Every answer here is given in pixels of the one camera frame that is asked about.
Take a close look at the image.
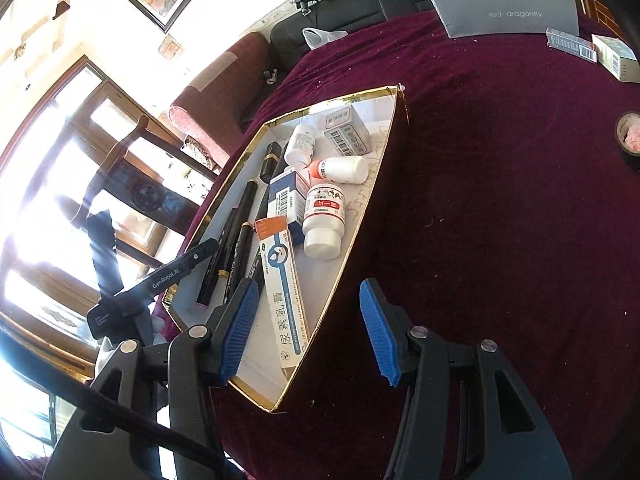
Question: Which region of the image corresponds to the grey box red border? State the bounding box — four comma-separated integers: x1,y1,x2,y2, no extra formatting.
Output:
323,105,371,156

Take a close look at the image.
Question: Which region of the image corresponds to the black leather sofa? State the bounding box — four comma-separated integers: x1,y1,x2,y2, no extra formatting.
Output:
240,0,441,133

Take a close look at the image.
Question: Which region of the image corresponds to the dark wooden chair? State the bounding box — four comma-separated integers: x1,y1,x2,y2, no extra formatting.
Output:
65,114,221,267

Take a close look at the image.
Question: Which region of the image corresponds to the black tape roll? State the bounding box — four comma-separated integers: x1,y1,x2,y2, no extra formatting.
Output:
614,112,640,171

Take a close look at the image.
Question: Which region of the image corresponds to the wooden window frame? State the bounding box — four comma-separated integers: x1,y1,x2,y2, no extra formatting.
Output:
0,55,202,386

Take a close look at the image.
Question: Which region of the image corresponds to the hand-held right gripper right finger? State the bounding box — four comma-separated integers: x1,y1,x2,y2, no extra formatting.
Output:
359,277,573,480

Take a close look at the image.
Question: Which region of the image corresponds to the black marker yellow band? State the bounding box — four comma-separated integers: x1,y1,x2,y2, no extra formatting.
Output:
222,179,259,306

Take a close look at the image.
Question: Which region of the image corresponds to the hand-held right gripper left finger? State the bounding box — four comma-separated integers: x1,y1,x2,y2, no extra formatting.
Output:
42,277,261,480

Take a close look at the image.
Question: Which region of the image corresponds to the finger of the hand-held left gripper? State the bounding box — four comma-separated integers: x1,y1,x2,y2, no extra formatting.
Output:
112,239,221,306

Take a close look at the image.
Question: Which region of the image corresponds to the small red white box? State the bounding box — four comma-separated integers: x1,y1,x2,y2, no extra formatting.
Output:
545,27,599,64

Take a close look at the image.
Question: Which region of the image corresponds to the gold-edged white tray box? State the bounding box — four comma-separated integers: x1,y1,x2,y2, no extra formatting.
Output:
162,84,409,414

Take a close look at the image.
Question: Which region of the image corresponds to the blue white medicine box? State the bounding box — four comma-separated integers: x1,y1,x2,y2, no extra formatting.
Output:
267,170,312,234

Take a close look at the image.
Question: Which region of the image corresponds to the small wall plate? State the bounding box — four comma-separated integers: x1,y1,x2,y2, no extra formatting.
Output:
158,34,185,57

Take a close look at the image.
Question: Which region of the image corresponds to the white plastic bag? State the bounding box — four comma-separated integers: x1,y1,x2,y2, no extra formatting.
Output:
302,27,346,50

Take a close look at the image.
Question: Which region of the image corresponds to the cream cardboard box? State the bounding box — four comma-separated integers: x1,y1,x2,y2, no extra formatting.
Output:
591,34,640,83

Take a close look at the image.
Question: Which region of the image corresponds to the white bottle orange neck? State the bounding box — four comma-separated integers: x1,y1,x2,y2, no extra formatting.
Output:
308,155,369,185

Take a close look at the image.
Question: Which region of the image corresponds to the white blue ointment box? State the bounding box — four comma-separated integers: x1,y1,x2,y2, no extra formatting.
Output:
253,217,314,369

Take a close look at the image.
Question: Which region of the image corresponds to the small white bottle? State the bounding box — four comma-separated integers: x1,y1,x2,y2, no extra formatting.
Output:
287,123,317,166

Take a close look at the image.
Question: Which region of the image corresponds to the white pill bottle red label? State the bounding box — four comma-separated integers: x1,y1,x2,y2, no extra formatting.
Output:
302,183,347,260

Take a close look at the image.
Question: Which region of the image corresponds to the black braided cable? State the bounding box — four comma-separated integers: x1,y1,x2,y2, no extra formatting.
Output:
0,350,236,480

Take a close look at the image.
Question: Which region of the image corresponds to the long grey cardboard box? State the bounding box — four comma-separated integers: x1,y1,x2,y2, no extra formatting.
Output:
419,0,580,40

